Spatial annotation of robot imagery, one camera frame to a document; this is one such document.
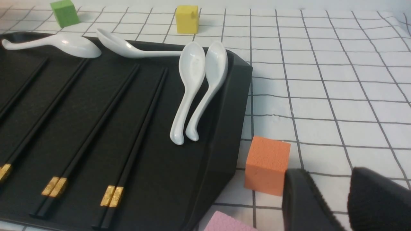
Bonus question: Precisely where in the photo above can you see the black gold-band chopstick pair left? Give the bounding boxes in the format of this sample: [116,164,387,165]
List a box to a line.
[0,57,48,121]

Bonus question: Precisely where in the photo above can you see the black chopstick rightmost plain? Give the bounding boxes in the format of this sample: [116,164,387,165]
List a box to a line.
[91,68,168,231]

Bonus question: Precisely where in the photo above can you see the yellow cube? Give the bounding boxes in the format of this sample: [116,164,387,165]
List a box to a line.
[176,5,199,35]

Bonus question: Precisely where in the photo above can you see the white spoon inner upright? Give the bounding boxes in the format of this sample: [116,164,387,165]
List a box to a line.
[169,41,206,146]

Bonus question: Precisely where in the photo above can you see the green cube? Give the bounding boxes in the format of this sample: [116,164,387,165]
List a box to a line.
[50,0,80,28]

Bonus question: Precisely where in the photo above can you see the orange cube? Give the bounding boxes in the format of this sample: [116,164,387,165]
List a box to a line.
[244,136,291,196]

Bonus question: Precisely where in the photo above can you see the black gold-band chopstick pair right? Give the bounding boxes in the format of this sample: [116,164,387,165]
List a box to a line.
[29,64,139,219]

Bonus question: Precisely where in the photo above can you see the white spoon far left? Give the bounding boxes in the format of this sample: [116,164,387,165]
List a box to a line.
[1,34,102,58]

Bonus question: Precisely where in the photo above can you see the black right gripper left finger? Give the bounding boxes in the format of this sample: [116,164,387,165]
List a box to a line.
[282,168,345,231]

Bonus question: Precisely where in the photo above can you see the white spoon lying sideways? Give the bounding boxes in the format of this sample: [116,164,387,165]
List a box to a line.
[96,28,182,58]

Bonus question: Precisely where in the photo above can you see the white spoon outer upright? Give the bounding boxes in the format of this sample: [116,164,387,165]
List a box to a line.
[186,41,229,141]

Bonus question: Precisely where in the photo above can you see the black serving tray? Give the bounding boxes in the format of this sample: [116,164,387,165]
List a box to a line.
[0,38,252,231]

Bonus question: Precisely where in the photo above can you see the pink cube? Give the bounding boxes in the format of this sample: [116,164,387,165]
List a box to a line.
[204,211,257,231]

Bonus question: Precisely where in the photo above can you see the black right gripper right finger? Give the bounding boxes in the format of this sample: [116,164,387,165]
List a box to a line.
[347,167,411,231]

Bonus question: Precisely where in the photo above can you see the white grid tablecloth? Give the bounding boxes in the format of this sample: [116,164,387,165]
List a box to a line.
[1,0,411,231]

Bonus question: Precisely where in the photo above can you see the black gold-band chopstick pair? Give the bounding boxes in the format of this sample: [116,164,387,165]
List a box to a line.
[29,64,139,219]
[0,58,90,183]
[0,57,48,121]

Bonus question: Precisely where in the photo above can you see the white spoon upright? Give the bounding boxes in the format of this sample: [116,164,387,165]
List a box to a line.
[169,41,206,146]
[186,41,229,141]

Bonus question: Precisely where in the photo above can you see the black gold-band chopstick pair middle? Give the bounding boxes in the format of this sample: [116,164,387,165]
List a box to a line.
[0,58,90,183]

